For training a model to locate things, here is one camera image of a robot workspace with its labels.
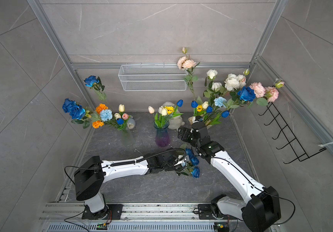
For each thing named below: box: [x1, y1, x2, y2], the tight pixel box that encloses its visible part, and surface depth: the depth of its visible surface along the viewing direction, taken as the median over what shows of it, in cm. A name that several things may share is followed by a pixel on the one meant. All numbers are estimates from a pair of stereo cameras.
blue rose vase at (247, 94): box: [237, 86, 257, 102], surface depth 61 cm
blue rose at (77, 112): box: [69, 104, 86, 120], surface depth 59 cm
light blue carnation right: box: [213, 96, 228, 108], surface depth 74 cm
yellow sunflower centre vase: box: [165, 105, 175, 115], surface depth 84 cm
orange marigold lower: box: [91, 120, 105, 130], surface depth 73 cm
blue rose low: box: [176, 166, 200, 178], surface depth 85 cm
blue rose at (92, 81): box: [83, 75, 106, 94], surface depth 74 cm
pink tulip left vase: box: [121, 113, 130, 120], surface depth 78 cm
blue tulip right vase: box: [221, 110, 230, 118], surface depth 76 cm
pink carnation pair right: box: [249, 82, 280, 103], surface depth 66 cm
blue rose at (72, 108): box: [61, 97, 81, 119], surface depth 64 cm
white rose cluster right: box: [224, 73, 247, 92], surface depth 76 cm
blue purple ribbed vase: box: [152, 119, 170, 148], surface depth 88 cm
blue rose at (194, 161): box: [190, 156, 200, 166], surface depth 90 cm
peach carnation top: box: [177, 56, 197, 71], surface depth 78 cm
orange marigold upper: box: [95, 103, 109, 115], surface depth 76 cm
